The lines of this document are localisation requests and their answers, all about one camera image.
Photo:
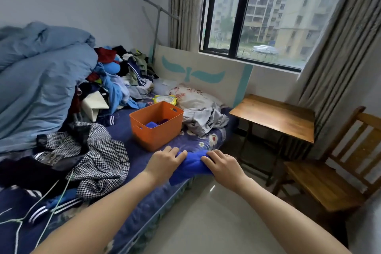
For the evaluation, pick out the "person's left hand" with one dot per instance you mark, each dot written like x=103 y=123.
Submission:
x=165 y=164

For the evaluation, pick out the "person's right hand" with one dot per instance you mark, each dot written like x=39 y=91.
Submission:
x=226 y=167

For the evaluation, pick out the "blue cloth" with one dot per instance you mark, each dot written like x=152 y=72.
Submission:
x=193 y=166

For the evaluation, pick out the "orange plastic storage bin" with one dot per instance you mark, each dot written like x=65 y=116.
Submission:
x=154 y=134

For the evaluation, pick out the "blue towel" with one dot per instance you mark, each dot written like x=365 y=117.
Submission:
x=151 y=125

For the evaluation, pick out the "person's right forearm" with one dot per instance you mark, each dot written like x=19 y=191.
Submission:
x=291 y=221

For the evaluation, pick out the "person's left forearm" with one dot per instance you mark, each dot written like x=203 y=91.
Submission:
x=95 y=218

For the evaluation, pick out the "bed with blue floral sheet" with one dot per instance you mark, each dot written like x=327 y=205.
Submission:
x=143 y=197

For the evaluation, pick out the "crumpled grey white garment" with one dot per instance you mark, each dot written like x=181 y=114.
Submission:
x=205 y=120

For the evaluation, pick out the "yellow cartoon desk fan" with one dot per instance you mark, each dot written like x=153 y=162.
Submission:
x=165 y=100

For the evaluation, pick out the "black white houndstooth garment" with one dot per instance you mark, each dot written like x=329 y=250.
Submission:
x=98 y=161

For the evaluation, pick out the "wooden folding table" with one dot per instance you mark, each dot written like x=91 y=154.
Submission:
x=276 y=117

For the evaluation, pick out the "white floral pillow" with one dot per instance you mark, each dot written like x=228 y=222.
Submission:
x=193 y=97

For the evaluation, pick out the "white paper sheet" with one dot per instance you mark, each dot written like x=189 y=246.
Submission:
x=165 y=82

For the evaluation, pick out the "pile of mixed clothes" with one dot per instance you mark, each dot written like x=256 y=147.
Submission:
x=119 y=87

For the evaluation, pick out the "cream folded fabric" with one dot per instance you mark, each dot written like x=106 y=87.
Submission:
x=93 y=106

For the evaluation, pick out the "white headboard with teal print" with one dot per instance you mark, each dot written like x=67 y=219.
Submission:
x=202 y=75

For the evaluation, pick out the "wooden slat-back chair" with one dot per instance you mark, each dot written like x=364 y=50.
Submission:
x=321 y=182

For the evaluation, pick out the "blue plush toy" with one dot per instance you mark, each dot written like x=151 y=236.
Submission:
x=113 y=67

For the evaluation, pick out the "grey metal drying rack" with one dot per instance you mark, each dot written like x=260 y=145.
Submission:
x=157 y=24

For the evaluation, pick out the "light blue duvet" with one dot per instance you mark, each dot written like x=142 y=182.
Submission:
x=38 y=84

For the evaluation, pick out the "beige patterned curtain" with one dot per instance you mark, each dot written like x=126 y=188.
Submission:
x=342 y=54
x=186 y=6

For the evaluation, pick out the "black framed window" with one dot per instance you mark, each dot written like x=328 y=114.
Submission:
x=259 y=9

